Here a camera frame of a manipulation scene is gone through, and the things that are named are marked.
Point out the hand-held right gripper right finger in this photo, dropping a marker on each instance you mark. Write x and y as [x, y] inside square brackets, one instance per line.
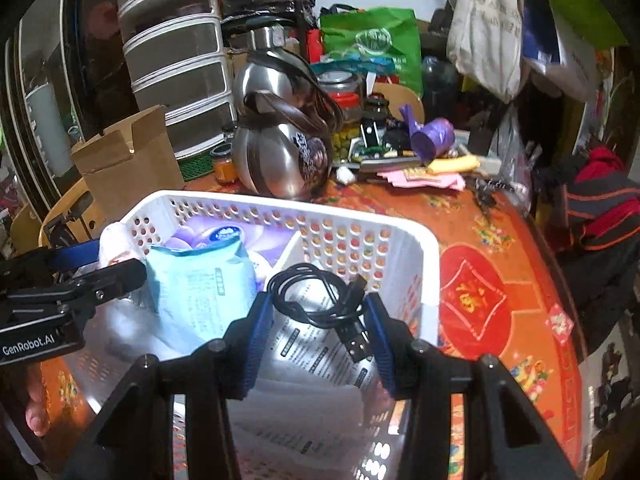
[382, 345]

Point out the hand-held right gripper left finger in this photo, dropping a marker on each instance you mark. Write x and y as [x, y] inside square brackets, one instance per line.
[255, 345]

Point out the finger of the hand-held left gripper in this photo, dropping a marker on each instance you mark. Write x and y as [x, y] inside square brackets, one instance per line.
[110, 280]
[75, 256]

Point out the clear plastic bag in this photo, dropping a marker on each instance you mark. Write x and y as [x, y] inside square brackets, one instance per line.
[120, 330]

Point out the white printed packet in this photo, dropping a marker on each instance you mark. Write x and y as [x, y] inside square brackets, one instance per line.
[310, 360]

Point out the blue wet wipes packet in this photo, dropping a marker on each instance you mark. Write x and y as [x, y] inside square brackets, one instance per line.
[200, 290]

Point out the white perforated plastic basket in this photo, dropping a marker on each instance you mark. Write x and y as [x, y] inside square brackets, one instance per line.
[350, 240]

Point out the person's left hand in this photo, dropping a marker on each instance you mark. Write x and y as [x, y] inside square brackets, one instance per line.
[37, 410]

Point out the wooden chair back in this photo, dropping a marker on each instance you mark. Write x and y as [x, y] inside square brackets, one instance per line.
[55, 210]

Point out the purple tissue packet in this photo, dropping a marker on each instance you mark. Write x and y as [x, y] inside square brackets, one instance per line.
[200, 237]

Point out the brown cardboard box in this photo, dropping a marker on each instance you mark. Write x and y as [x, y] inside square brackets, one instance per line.
[130, 170]

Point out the green mesh basket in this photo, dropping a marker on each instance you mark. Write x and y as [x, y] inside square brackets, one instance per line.
[195, 166]

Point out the small orange jar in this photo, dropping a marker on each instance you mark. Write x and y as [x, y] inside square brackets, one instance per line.
[224, 167]

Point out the white crumpled tissue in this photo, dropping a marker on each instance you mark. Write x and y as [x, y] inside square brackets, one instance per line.
[345, 175]

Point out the black plastic clip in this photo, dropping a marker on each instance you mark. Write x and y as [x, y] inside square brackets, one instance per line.
[487, 192]

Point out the stainless steel kettle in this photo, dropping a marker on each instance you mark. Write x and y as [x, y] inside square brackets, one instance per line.
[270, 160]

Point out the white plastic drawer tower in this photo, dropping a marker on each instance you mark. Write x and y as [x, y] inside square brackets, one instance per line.
[180, 85]

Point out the purple trash bag roll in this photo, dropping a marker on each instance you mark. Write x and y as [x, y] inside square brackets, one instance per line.
[432, 137]

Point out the dark glass jar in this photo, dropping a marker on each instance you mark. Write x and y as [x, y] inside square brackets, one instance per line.
[376, 112]

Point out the glass jar with red label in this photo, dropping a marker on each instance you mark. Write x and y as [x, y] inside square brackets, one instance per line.
[345, 110]

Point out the red black jacket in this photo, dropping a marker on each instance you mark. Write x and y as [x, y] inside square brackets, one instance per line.
[600, 210]

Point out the green shopping bag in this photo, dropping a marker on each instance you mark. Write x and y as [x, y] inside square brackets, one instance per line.
[370, 35]

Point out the beige canvas tote bag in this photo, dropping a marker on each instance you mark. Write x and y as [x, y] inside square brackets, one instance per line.
[485, 35]

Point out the white blue paper bag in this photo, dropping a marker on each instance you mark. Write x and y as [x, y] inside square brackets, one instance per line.
[575, 65]

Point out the bright green paper bag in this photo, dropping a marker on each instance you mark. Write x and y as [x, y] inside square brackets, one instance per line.
[580, 5]

